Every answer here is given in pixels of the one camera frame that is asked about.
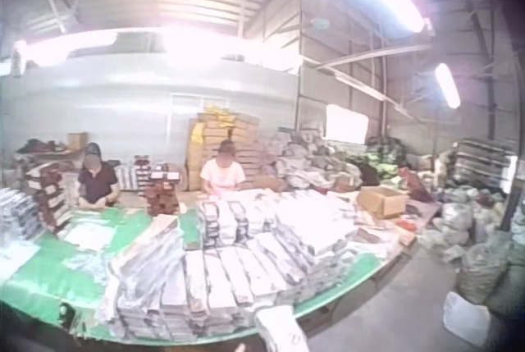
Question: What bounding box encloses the stack of white black packets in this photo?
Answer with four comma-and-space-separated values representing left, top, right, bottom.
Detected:
195, 190, 358, 255

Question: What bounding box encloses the short ceiling tube light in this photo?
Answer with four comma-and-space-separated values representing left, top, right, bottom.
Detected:
433, 62, 462, 110

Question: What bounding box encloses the metal shelf rack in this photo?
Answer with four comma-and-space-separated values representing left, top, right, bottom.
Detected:
445, 137, 518, 194

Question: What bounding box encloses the heap of grey sacks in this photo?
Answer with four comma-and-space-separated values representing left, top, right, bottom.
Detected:
417, 185, 525, 317

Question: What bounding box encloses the small cardboard box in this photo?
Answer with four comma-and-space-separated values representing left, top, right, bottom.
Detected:
66, 131, 89, 152

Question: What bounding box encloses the stack of grey packets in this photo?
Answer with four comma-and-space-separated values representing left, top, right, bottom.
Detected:
0, 187, 43, 247

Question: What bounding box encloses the white paper sheet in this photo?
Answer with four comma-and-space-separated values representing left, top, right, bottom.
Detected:
62, 219, 119, 253

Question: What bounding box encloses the long white wrapped bundle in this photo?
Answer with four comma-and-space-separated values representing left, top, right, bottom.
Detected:
109, 213, 182, 273

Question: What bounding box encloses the heap of white bags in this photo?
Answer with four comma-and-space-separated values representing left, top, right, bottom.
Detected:
262, 126, 363, 194

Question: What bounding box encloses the heap of dark red goods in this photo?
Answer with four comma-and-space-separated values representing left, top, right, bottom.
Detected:
13, 137, 69, 164

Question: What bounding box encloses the red brown bag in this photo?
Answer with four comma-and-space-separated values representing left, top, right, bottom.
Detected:
398, 166, 435, 204

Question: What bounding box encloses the green table cover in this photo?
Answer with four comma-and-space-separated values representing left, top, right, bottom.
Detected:
0, 202, 416, 345

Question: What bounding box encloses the stack of red white packets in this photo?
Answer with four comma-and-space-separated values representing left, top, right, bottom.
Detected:
23, 162, 74, 235

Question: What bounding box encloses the open cardboard box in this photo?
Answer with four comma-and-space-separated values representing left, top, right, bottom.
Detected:
355, 185, 408, 221

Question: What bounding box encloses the pile of white flat packets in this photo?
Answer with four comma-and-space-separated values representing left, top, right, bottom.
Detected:
97, 233, 319, 345

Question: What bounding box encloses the white plastic bag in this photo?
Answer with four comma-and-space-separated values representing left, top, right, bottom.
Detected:
441, 290, 494, 344

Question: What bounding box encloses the stack of red brown packets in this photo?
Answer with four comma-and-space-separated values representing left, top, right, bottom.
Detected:
144, 170, 182, 217

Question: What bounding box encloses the white wall board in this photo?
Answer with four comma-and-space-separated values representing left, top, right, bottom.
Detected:
325, 103, 371, 144

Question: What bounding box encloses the single white packet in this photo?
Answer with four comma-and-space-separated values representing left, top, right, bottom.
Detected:
253, 305, 308, 352

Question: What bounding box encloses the stack of brown cartons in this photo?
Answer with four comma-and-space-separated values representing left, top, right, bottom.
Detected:
185, 111, 264, 193

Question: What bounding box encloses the heap of green bags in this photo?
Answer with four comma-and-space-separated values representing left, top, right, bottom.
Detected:
348, 134, 412, 185

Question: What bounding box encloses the small black object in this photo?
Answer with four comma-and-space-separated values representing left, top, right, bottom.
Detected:
58, 301, 77, 325

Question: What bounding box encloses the stack of striped packets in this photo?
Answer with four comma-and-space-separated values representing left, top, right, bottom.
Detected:
116, 154, 151, 194

